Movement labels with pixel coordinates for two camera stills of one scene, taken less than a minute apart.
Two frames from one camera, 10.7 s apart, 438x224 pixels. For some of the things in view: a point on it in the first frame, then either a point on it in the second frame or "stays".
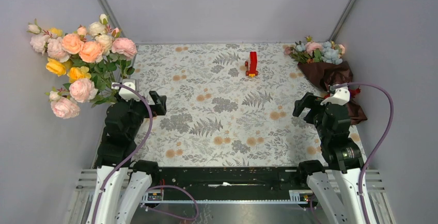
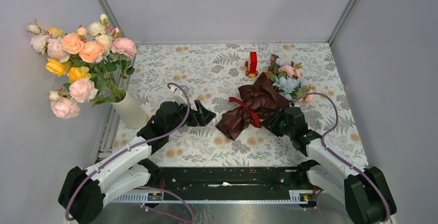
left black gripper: x=159 y=107 → x=201 y=116
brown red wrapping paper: x=322 y=64 → x=278 y=88
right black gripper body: x=314 y=115 → x=278 y=124
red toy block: x=252 y=71 stays
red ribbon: x=353 y=93 → x=255 y=121
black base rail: x=207 y=184 stays
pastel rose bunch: x=95 y=58 stays
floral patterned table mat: x=229 y=105 stays
